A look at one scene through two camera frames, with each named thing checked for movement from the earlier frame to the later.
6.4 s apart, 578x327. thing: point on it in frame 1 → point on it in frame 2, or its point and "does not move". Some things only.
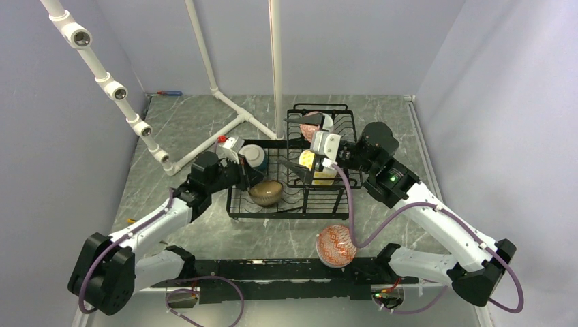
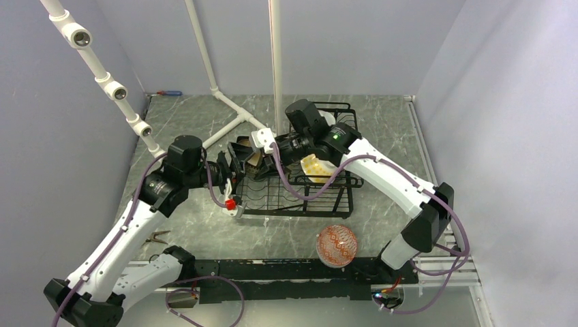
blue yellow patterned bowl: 320,178 does not move
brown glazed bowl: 266,193 → 253,165
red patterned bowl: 308,130 → 329,117
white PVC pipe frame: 80,36 does not move
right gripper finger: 304,173 → 268,172
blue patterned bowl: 335,246 does not move
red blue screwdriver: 170,92 does not move
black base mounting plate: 270,281 does not move
